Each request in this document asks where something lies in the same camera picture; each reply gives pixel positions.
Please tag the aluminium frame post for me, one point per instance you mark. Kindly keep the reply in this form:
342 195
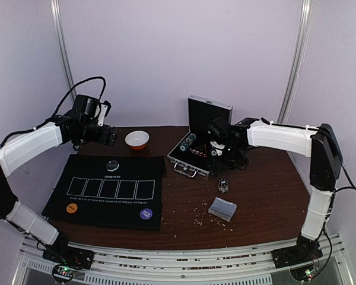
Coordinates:
299 51
61 41

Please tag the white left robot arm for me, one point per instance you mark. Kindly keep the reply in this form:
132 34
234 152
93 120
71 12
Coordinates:
20 151

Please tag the clear acrylic dealer button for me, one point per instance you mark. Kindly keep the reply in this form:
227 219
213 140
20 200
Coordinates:
112 165

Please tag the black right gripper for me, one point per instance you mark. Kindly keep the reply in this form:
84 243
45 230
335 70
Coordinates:
225 160

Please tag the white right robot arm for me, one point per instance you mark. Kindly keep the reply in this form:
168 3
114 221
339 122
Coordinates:
316 144

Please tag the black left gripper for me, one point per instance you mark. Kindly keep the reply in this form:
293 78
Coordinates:
103 139

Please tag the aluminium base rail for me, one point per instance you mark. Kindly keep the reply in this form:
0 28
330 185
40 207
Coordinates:
237 265

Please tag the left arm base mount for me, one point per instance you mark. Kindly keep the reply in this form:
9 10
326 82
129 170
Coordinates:
72 257

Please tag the orange bowl white inside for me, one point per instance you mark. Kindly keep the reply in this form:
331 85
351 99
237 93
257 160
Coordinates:
137 140

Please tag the orange big blind button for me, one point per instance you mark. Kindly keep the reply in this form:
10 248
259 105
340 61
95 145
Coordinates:
71 208

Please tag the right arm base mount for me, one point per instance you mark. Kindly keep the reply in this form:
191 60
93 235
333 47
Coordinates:
294 255

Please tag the poker chip stack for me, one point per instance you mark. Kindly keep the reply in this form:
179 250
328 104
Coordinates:
223 185

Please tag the blue small blind button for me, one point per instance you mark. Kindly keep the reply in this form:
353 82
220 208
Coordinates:
146 214

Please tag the right aluminium frame post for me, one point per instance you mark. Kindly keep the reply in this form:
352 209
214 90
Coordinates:
299 51

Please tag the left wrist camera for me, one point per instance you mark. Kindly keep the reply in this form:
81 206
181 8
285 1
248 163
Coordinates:
90 109

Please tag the left aluminium frame post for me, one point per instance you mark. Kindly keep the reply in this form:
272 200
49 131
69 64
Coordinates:
61 41

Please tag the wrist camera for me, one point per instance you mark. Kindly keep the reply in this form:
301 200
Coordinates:
90 109
217 149

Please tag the boxed deck of cards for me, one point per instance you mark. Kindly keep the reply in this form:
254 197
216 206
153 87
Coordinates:
222 209

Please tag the red triangle card in case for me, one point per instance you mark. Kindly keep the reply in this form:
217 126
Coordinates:
201 148

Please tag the red dice set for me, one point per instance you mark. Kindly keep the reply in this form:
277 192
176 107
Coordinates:
198 153

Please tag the black poker table mat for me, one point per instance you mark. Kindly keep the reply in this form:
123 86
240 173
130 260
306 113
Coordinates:
109 199

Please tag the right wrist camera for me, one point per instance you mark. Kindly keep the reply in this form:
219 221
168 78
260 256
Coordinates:
217 149

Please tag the aluminium poker chip case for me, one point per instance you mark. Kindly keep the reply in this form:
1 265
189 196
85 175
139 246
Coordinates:
201 112

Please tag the left chip row in case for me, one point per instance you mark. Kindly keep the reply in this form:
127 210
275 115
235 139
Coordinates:
187 142

